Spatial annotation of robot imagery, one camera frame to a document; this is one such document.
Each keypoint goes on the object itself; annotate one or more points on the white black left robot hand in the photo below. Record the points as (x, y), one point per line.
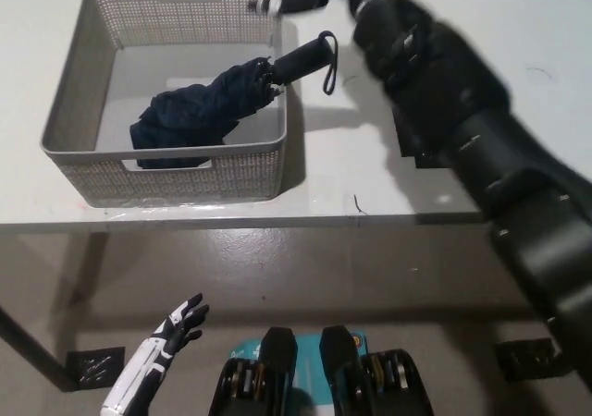
(152, 360)

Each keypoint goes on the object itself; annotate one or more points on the navy umbrella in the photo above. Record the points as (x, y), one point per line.
(199, 111)

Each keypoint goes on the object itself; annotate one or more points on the black floor pad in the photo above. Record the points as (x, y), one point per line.
(94, 365)
(527, 360)

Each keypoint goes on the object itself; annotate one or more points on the dark metal table leg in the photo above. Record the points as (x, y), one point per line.
(32, 349)

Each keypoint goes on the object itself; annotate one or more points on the black tape patch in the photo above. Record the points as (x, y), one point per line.
(409, 150)

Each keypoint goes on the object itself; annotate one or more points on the grey perforated plastic basket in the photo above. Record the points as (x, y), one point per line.
(176, 180)

